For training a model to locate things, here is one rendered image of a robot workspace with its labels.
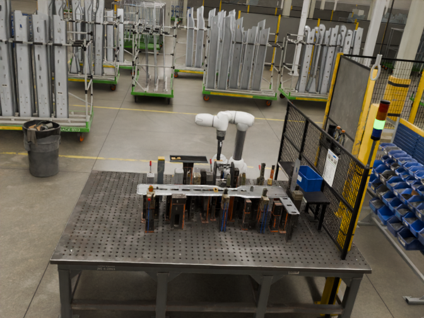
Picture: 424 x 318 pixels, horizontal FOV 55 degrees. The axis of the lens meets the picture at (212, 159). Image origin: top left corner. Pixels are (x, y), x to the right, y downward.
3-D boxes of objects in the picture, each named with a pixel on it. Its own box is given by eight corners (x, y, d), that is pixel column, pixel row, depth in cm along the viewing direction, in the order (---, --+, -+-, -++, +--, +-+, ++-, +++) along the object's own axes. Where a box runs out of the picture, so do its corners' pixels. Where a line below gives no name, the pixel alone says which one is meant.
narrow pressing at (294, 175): (293, 194, 379) (300, 161, 366) (289, 188, 390) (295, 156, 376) (294, 194, 379) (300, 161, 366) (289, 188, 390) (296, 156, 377)
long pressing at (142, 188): (136, 196, 350) (136, 194, 349) (137, 184, 370) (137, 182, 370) (289, 198, 374) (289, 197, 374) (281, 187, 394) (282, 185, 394)
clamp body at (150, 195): (143, 234, 350) (144, 197, 336) (143, 224, 363) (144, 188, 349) (156, 234, 352) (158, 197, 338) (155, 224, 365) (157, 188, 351)
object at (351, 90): (346, 217, 553) (385, 70, 475) (337, 217, 552) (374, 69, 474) (316, 175, 676) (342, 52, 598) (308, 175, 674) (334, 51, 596)
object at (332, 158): (331, 188, 366) (339, 157, 354) (321, 177, 386) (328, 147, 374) (333, 188, 366) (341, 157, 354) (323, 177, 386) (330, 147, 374)
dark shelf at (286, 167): (306, 204, 364) (307, 201, 363) (277, 163, 445) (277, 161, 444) (329, 204, 368) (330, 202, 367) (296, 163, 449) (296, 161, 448)
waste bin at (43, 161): (20, 179, 564) (15, 129, 535) (33, 163, 613) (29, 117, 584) (57, 181, 569) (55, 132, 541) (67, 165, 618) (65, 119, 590)
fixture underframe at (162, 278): (54, 329, 334) (50, 264, 308) (92, 223, 481) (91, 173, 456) (353, 333, 362) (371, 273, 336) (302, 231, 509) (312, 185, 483)
